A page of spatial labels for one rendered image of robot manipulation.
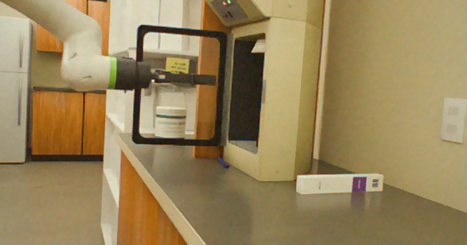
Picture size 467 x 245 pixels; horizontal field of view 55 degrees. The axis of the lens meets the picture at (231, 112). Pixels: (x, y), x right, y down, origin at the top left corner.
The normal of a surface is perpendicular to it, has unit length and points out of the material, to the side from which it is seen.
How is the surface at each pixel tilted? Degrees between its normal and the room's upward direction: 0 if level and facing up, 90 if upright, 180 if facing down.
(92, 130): 90
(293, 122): 90
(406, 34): 90
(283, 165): 90
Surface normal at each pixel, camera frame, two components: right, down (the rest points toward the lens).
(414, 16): -0.93, -0.04
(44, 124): 0.35, 0.09
